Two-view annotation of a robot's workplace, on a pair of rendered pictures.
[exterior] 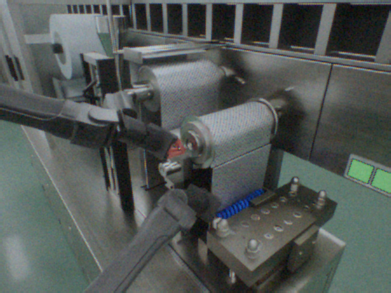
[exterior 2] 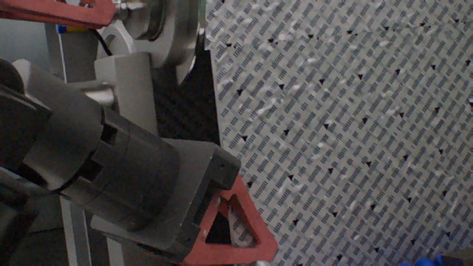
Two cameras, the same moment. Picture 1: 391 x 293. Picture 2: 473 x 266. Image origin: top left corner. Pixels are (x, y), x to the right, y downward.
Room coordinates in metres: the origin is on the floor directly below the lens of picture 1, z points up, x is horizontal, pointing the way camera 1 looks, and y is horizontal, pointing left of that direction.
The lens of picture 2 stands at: (0.03, -0.21, 1.17)
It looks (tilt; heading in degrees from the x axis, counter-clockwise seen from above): 3 degrees down; 15
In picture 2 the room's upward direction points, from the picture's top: 7 degrees counter-clockwise
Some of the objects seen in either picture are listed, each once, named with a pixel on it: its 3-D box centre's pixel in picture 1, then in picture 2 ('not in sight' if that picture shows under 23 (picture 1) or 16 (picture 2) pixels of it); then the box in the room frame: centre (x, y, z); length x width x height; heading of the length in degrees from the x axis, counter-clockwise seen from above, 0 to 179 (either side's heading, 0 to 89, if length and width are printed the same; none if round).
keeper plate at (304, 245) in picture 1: (303, 248); not in sight; (0.54, -0.31, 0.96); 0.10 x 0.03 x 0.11; 128
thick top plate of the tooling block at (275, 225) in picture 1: (275, 223); not in sight; (0.60, -0.25, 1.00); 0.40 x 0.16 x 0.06; 128
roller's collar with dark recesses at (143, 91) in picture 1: (140, 91); not in sight; (0.83, 0.16, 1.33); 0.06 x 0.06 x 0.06; 38
